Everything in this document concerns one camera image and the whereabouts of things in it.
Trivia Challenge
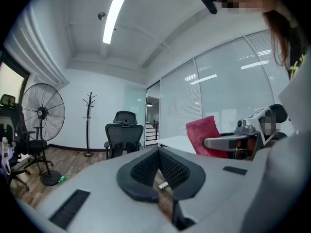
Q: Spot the person's black printed t-shirt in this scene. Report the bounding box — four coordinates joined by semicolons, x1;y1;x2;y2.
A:
286;16;310;80

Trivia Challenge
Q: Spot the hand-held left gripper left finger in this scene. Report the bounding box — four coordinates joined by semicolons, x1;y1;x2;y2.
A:
36;147;176;233

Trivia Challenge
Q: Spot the long ceiling light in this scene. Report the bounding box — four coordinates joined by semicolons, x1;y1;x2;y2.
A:
102;0;128;45

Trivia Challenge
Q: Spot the black head-worn camera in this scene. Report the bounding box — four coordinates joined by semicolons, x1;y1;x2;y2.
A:
198;0;219;15

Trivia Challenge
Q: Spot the black stair railing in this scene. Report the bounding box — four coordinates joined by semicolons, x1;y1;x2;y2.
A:
145;121;160;143

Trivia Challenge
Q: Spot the black swivel chair with armrests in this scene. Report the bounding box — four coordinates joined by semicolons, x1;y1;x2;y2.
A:
0;94;54;192

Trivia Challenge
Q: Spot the glass partition with blinds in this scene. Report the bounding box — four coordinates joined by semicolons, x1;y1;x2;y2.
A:
160;30;296;140

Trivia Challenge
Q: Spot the black office chair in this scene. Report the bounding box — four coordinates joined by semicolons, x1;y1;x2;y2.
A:
104;110;144;160

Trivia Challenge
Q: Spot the pale purple bag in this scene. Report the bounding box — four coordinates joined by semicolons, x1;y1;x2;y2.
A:
0;136;16;177

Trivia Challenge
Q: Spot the white desk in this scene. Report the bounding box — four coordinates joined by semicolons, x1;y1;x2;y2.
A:
156;135;197;154

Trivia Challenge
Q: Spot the frosted glass panel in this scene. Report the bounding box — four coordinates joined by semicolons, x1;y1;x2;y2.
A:
123;85;148;146

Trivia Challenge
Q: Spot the window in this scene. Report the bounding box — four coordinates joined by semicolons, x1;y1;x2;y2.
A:
0;57;30;106

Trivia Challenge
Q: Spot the black coat stand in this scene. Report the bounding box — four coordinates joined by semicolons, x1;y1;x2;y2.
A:
82;92;97;158

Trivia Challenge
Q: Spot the red cloth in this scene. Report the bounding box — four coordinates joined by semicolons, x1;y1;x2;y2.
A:
186;115;229;159

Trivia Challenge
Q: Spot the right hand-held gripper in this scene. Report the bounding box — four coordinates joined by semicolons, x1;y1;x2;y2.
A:
203;106;280;159

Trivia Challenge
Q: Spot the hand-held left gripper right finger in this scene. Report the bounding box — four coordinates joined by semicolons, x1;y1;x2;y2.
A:
159;147;252;233

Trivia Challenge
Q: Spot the large black standing fan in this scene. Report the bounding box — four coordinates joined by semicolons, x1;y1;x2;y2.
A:
21;83;66;187

